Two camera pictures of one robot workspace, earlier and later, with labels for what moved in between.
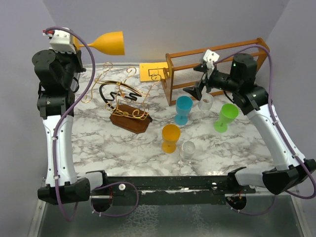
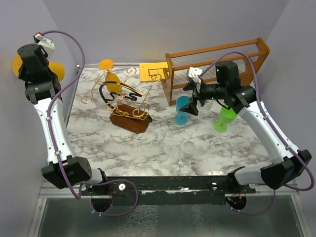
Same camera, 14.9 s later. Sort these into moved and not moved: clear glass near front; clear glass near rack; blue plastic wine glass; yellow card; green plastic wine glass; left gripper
Moved: left gripper
Not moved: blue plastic wine glass; clear glass near rack; clear glass near front; green plastic wine glass; yellow card
